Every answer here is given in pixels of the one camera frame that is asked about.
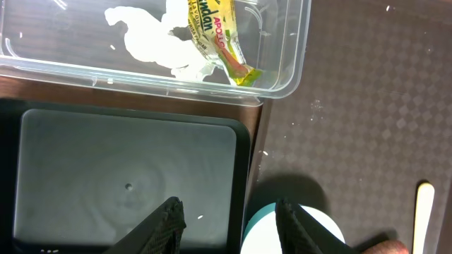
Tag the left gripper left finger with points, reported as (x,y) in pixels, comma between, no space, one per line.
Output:
(159,233)

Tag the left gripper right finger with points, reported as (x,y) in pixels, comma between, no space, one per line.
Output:
(300,233)

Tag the light blue rice bowl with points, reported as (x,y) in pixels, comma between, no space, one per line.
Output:
(261,234)

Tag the orange carrot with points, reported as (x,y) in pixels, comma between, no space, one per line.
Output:
(388,247)

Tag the cream plastic spoon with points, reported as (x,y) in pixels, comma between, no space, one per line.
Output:
(423,209)

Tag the white tissue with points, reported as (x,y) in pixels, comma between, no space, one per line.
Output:
(151,40)

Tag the yellow green snack wrapper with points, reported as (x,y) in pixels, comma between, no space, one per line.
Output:
(213,26)

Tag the black plastic bin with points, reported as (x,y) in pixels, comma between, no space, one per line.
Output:
(77,179)

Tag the dark brown serving tray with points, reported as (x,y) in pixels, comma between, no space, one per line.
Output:
(369,122)

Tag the clear plastic bin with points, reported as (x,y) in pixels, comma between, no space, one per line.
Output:
(70,42)

